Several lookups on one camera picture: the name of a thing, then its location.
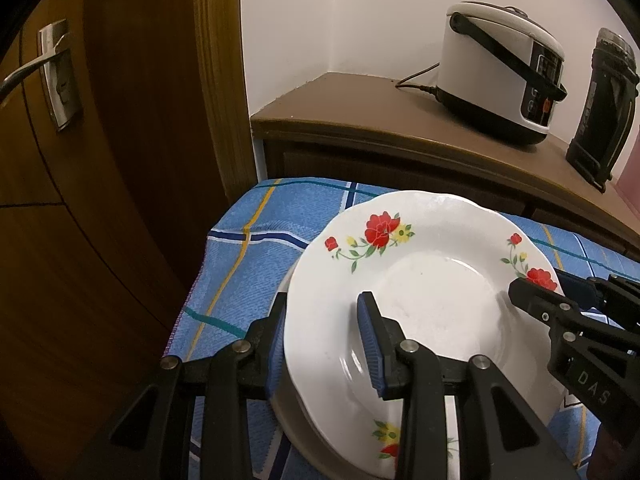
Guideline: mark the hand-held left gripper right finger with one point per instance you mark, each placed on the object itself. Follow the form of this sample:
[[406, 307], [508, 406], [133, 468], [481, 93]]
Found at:
[[372, 350]]

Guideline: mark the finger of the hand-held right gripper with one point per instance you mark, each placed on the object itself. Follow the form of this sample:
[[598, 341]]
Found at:
[[577, 285], [535, 300]]

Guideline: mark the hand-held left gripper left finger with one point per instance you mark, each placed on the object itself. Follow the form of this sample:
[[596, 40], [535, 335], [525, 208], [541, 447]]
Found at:
[[272, 360]]

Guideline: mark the red floral white plate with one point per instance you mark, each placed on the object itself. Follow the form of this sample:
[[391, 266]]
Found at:
[[440, 285]]

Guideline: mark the plain white plate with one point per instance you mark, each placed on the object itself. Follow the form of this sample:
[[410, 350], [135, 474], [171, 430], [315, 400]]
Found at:
[[310, 447]]

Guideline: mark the blue plaid tablecloth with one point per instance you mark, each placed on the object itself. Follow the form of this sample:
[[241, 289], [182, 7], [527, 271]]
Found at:
[[235, 270]]

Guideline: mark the tall black thermos flask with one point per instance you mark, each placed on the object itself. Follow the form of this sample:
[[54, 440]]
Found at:
[[602, 120]]

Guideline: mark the brown wooden door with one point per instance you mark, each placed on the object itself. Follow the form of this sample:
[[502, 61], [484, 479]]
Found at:
[[100, 210]]

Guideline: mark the white and black rice cooker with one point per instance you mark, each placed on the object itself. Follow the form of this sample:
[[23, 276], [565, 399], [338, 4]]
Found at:
[[480, 70]]

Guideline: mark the brown wooden cabinet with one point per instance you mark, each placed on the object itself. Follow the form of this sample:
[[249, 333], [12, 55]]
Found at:
[[350, 110]]

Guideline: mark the wooden door frame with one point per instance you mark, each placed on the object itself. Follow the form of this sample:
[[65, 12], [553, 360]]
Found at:
[[225, 85]]

